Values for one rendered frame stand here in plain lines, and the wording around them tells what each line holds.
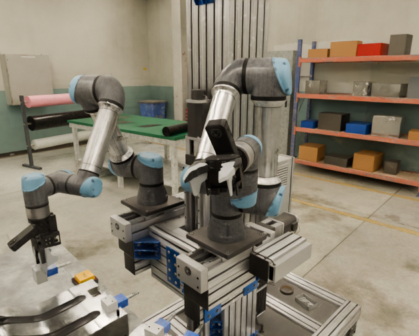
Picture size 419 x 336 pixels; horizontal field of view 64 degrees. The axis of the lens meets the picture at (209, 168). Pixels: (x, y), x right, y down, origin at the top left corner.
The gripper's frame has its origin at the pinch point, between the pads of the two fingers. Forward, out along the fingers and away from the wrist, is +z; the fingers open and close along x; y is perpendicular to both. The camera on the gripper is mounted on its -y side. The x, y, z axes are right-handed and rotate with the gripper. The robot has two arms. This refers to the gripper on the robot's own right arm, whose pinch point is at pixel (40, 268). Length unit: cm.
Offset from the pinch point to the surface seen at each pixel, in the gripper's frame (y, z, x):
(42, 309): -4.8, 6.6, -14.1
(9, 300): -9.6, 14.9, 11.3
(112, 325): 9.0, 7.3, -36.2
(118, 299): 14.7, 4.6, -29.7
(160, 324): 20, 8, -45
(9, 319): -14.7, 3.0, -17.4
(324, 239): 268, 96, 23
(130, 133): 198, 11, 275
